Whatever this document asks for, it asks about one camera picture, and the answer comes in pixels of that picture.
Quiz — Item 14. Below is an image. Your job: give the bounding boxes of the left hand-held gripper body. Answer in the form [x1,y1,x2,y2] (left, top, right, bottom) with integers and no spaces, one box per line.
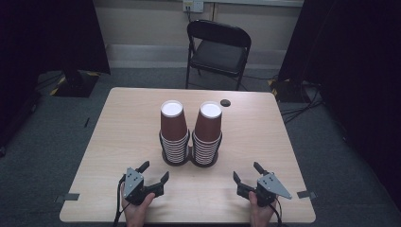
[121,166,149,206]

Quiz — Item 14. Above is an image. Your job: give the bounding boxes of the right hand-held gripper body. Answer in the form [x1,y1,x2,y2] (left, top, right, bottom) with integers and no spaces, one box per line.
[253,172,293,208]

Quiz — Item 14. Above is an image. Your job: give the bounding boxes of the person's left hand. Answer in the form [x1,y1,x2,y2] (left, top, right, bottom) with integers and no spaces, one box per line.
[120,183,156,227]

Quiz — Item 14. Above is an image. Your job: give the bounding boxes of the person's right hand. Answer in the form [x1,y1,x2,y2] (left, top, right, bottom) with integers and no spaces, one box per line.
[248,190,278,227]

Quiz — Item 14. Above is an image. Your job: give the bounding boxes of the black double cup holder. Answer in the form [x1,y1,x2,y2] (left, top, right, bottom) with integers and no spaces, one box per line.
[158,130,224,168]

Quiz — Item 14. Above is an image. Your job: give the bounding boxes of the grey tape strip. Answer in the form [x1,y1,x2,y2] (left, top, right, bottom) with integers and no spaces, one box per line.
[54,192,80,203]
[296,189,318,201]

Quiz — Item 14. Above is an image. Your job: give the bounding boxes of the stack of brown paper cups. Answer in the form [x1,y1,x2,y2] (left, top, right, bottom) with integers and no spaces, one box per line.
[191,100,224,166]
[159,99,191,166]

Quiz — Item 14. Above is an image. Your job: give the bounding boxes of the black stand base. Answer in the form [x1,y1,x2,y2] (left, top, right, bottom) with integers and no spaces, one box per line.
[267,77,305,104]
[49,69,101,98]

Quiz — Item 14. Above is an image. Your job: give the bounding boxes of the black folding chair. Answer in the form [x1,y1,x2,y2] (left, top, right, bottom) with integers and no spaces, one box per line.
[184,19,253,92]

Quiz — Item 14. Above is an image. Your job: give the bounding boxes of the black curtain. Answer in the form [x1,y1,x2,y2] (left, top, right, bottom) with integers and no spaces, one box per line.
[277,0,401,210]
[0,0,112,149]

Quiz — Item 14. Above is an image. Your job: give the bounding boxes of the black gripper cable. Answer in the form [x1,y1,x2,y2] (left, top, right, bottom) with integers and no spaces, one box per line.
[113,173,131,227]
[267,196,284,227]

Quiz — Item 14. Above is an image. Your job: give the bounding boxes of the black floor cables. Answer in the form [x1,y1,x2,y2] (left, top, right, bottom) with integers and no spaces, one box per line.
[279,80,326,125]

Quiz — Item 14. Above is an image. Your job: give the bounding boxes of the black plugged wall cable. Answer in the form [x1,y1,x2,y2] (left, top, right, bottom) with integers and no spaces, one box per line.
[184,5,194,24]

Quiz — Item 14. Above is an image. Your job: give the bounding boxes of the white wall socket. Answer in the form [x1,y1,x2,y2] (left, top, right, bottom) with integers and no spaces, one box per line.
[182,0,205,14]

